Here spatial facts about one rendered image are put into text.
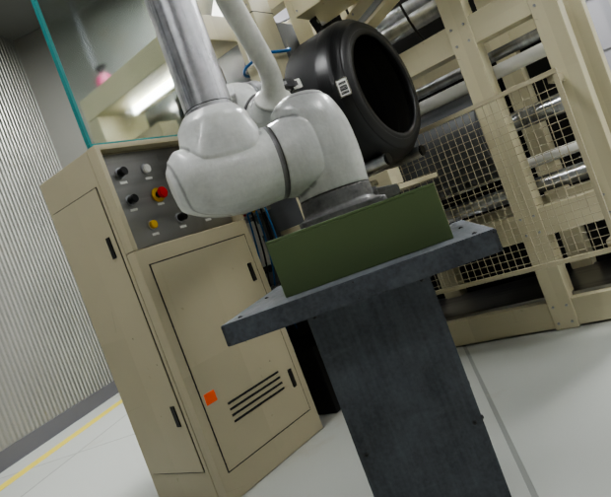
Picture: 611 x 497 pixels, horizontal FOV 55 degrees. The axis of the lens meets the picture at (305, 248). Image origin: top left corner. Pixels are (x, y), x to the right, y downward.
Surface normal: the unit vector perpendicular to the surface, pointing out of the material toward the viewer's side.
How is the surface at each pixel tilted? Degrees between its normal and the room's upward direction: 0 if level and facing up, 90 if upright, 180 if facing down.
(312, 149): 89
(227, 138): 84
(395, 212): 90
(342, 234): 90
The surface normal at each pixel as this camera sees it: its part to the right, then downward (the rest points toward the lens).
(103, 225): -0.58, 0.23
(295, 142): 0.14, -0.21
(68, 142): -0.15, 0.07
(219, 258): 0.73, -0.26
